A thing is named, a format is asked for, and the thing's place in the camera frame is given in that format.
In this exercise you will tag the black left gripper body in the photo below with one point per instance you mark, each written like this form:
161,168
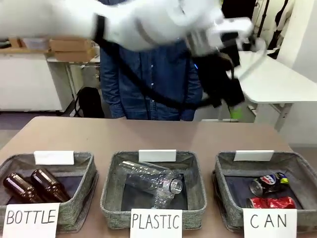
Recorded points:
220,79

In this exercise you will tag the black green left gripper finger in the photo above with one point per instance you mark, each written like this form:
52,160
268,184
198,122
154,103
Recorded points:
235,113
217,102

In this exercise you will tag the black drink can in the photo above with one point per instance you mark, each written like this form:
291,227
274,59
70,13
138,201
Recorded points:
266,185

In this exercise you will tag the crushed red can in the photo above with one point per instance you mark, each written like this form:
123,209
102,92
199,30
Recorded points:
272,202

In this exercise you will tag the large clear plastic bottle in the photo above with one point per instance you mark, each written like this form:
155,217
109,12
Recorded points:
146,177

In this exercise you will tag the small water bottle blue cap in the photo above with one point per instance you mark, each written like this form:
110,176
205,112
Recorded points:
163,198

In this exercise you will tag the brown glass bottle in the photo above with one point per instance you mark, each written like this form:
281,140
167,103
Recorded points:
48,184
18,188

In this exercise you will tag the person's right forearm denim sleeve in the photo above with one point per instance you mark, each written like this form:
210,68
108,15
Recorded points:
115,104

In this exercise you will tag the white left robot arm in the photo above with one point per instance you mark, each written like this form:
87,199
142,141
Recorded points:
74,17

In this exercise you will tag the person's left forearm denim sleeve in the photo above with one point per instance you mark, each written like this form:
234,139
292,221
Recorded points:
190,99

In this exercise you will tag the grey fabric basket can label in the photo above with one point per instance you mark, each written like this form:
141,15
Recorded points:
299,171

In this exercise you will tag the white paper sign CAN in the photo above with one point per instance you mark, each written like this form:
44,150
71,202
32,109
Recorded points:
269,221

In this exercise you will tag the grey fabric basket plastic label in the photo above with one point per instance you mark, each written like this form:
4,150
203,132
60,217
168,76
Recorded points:
112,178

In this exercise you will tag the grey fabric basket bottle label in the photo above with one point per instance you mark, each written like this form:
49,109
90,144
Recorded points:
81,173

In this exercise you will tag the blank white card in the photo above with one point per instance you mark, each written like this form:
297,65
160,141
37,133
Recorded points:
253,155
54,157
157,155

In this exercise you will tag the white table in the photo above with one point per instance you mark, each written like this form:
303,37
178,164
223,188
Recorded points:
280,81

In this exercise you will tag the person in denim shirt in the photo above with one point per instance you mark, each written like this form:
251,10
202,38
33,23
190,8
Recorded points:
138,81

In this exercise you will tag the black backpack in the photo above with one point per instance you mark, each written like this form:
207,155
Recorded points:
88,104

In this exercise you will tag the white paper sign PLASTIC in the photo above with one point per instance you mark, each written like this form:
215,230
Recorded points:
156,221

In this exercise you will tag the flat cardboard box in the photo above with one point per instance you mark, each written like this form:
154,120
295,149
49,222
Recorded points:
74,55
70,44

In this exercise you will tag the clear plastic tub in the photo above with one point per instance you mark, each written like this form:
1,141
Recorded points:
37,43

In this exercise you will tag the white cabinet wooden top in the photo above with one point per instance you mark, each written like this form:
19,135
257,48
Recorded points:
27,79

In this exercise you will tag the small cardboard box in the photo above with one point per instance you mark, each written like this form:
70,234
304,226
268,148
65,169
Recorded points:
16,43

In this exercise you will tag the white paper sign BOTTLE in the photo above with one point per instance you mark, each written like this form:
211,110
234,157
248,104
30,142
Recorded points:
31,218

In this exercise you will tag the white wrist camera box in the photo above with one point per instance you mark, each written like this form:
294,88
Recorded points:
232,28

